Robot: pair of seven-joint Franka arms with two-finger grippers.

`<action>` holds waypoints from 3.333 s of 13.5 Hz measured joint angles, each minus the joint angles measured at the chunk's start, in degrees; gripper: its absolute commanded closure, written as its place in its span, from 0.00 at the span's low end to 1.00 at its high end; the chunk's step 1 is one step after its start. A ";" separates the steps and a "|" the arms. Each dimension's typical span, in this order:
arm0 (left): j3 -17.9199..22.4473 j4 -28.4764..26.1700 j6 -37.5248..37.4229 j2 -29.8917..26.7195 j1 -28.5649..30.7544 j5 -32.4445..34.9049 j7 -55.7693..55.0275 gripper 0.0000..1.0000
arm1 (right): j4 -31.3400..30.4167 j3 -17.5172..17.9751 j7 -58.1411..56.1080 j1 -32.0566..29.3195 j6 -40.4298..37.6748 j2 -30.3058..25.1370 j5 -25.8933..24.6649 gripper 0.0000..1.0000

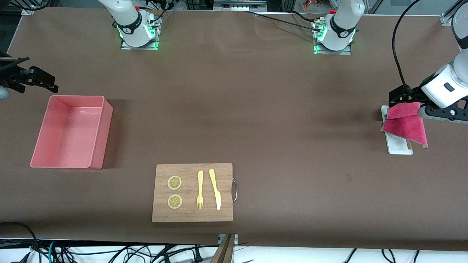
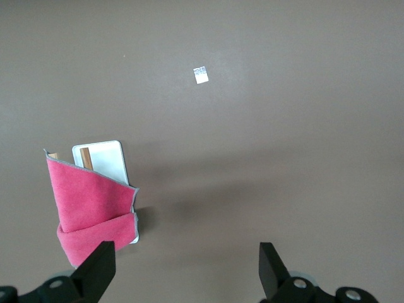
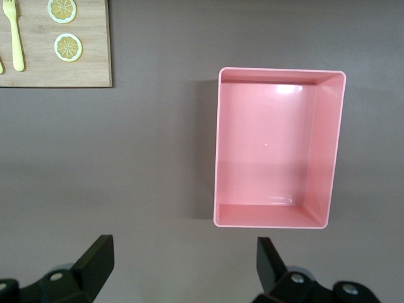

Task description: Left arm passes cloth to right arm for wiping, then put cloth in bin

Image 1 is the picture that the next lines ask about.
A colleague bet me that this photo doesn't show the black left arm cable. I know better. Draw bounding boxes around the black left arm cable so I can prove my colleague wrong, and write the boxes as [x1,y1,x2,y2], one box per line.
[392,0,421,95]

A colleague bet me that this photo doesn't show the brown wooden post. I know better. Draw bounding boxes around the brown wooden post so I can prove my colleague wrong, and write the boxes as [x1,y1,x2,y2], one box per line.
[210,234,236,263]

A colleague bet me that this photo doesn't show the yellow plastic knife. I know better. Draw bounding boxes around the yellow plastic knife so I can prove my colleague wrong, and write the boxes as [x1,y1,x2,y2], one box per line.
[209,168,222,211]

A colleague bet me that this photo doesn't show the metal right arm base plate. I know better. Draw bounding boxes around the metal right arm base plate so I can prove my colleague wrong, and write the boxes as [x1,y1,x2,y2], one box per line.
[121,14,159,50]

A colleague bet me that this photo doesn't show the yellow plastic fork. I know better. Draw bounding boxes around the yellow plastic fork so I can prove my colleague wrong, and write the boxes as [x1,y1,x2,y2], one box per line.
[197,171,204,210]

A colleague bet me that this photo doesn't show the red and grey cloth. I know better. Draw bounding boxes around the red and grey cloth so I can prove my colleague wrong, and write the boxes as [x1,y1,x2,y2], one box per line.
[380,102,429,151]

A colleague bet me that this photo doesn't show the pink plastic bin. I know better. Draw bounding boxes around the pink plastic bin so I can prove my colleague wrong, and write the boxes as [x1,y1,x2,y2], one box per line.
[30,95,113,170]

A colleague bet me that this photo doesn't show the black table cable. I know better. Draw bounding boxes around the black table cable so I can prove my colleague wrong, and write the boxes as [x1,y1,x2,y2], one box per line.
[244,10,324,31]

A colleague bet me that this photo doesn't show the grey power strip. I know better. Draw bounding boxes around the grey power strip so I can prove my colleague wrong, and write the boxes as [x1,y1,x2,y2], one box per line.
[213,0,268,12]

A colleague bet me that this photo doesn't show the white rack tray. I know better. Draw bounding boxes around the white rack tray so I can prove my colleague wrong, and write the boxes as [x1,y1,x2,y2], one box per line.
[381,105,414,155]

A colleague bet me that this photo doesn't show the wooden cutting board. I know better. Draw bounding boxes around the wooden cutting board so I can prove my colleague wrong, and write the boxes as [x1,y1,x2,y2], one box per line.
[152,163,238,223]

